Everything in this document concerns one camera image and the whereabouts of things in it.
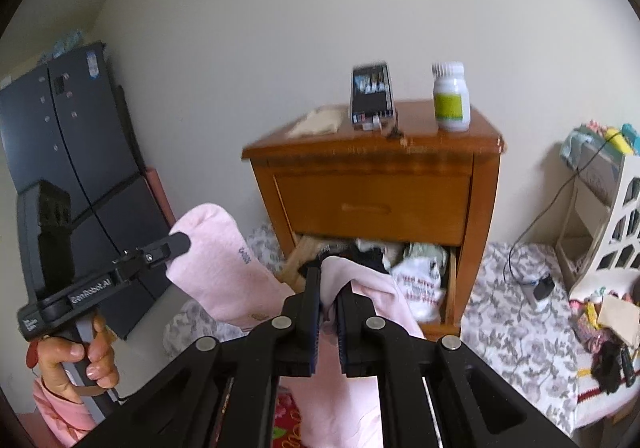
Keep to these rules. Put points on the dark small items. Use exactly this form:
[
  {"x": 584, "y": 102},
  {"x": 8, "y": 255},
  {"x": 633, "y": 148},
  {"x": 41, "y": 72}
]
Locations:
[{"x": 610, "y": 368}]

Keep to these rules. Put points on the person's left forearm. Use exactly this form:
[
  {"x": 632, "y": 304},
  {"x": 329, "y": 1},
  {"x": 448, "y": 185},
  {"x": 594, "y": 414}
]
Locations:
[{"x": 60, "y": 415}]

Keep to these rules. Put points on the pastel folded cloths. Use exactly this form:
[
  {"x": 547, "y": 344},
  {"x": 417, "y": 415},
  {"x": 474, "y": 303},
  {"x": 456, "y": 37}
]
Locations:
[{"x": 610, "y": 137}]

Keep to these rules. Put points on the smartphone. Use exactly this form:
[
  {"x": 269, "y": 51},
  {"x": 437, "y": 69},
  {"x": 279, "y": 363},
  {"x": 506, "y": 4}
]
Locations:
[{"x": 371, "y": 92}]

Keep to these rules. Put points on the white pill bottle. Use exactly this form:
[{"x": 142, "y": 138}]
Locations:
[{"x": 451, "y": 102}]

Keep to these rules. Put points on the grey floral blanket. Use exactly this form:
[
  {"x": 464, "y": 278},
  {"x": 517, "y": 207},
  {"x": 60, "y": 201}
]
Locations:
[{"x": 500, "y": 308}]

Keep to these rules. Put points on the small dark trinket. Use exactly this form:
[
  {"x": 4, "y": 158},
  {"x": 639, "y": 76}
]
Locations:
[{"x": 395, "y": 132}]

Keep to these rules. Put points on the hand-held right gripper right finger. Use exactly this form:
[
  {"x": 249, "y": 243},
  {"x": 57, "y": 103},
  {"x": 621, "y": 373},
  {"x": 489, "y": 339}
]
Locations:
[{"x": 341, "y": 343}]

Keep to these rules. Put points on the beige paper card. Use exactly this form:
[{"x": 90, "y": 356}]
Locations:
[{"x": 620, "y": 318}]

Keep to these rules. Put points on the black garment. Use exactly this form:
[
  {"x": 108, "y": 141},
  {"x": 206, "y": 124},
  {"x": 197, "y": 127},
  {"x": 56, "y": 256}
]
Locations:
[{"x": 367, "y": 259}]

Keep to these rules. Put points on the beige cloth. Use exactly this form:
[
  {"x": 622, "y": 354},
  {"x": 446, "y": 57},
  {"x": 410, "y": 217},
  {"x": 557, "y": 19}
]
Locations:
[{"x": 317, "y": 122}]

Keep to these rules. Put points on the white red-printed garment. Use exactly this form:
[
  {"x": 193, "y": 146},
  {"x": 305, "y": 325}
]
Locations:
[{"x": 420, "y": 285}]

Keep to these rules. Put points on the wooden nightstand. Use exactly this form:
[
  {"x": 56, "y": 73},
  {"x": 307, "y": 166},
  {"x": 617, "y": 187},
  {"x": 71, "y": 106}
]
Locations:
[{"x": 360, "y": 147}]

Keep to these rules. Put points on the pale blue pack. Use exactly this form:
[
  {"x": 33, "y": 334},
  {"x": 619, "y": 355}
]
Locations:
[{"x": 65, "y": 43}]

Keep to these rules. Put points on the red floral cloth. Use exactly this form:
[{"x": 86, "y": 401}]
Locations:
[{"x": 287, "y": 420}]

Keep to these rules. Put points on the white plastic rack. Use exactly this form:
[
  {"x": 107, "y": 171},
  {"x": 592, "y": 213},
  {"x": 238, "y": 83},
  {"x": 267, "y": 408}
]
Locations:
[{"x": 620, "y": 208}]

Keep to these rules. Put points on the closed wooden drawer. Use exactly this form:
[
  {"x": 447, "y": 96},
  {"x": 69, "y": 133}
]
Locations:
[{"x": 325, "y": 208}]

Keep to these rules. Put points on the person's left hand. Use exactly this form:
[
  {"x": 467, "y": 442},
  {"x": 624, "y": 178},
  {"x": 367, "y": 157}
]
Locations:
[{"x": 95, "y": 358}]

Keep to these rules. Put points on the pink garment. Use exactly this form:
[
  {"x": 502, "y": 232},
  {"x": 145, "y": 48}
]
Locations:
[{"x": 225, "y": 268}]

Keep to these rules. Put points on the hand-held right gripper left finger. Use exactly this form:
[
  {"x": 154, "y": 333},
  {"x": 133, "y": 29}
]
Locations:
[{"x": 314, "y": 338}]

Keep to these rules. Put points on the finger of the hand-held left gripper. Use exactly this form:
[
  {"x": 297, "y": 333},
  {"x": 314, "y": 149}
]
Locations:
[{"x": 160, "y": 248}]

